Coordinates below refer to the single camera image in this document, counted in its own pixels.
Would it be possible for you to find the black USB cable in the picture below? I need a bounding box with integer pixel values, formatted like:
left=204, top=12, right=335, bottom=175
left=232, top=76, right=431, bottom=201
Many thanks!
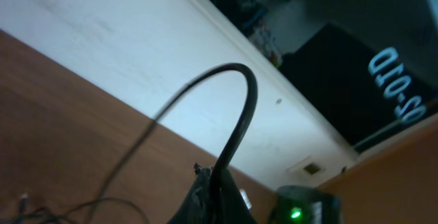
left=0, top=62, right=259, bottom=224

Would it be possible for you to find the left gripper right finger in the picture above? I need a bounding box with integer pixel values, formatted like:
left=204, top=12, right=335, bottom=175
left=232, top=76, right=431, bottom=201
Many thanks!
left=217, top=169, right=257, bottom=224

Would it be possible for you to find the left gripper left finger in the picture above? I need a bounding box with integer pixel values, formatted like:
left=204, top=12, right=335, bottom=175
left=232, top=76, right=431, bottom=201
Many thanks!
left=168, top=164, right=212, bottom=224

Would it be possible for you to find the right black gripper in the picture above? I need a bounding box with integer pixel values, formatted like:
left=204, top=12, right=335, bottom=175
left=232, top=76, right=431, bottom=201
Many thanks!
left=268, top=186, right=342, bottom=224

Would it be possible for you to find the black sign white lettering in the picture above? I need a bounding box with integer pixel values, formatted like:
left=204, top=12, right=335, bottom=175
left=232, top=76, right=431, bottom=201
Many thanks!
left=279, top=24, right=437, bottom=153

